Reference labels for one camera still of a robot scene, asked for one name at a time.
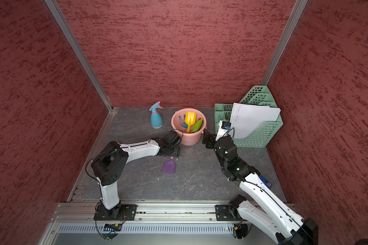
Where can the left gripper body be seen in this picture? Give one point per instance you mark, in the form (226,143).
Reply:
(174,151)

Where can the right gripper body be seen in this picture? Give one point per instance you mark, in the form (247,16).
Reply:
(216,149)

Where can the green trowel yellow handle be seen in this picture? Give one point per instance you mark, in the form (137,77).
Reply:
(197,126)

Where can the purple shovel pink handle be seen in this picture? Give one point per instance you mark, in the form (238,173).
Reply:
(169,166)

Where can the blue fork yellow handle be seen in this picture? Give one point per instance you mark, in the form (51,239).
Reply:
(183,122)

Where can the teal spray bottle pink trigger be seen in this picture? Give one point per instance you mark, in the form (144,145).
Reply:
(155,118)

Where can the yellow shovel yellow handle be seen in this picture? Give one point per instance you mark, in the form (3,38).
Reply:
(190,119)

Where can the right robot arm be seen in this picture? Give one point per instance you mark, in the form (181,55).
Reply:
(274,218)

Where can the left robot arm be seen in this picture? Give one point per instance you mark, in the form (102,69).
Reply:
(108,165)

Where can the pink plastic bucket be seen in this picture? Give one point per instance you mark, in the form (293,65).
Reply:
(188,139)

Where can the white paper stack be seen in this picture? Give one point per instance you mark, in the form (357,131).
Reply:
(247,119)

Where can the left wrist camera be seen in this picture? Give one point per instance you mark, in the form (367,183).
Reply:
(172,138)

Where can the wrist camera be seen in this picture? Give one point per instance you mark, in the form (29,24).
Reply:
(172,138)
(224,127)

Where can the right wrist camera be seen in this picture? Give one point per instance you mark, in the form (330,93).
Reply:
(224,127)

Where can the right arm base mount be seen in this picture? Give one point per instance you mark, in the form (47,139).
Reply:
(228,213)

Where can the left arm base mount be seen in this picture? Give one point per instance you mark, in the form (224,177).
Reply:
(121,212)

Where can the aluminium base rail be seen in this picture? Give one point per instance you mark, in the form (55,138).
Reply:
(156,222)

